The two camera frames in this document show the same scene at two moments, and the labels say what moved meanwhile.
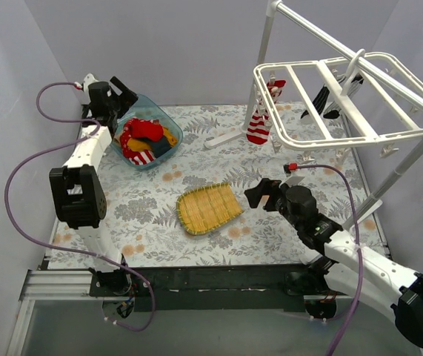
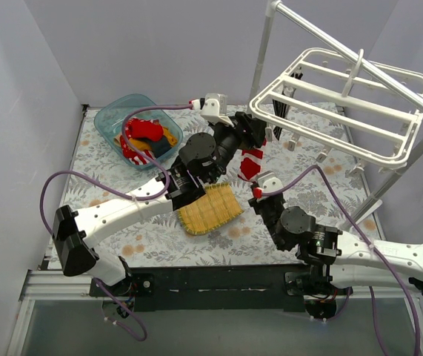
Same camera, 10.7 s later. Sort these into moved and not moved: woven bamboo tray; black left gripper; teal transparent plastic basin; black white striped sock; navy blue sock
Moved: black white striped sock; black left gripper
Not moved: navy blue sock; woven bamboo tray; teal transparent plastic basin
